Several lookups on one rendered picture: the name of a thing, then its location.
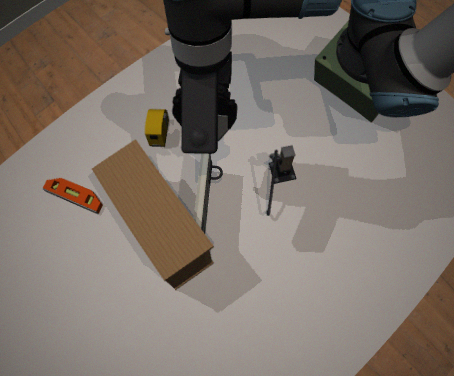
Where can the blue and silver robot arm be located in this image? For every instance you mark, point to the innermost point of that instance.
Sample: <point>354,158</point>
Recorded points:
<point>399,87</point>

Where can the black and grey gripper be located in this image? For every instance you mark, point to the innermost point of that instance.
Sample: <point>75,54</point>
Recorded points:
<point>227,108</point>

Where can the orange torpedo spirit level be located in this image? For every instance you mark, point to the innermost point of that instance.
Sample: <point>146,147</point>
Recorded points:
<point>85,198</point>

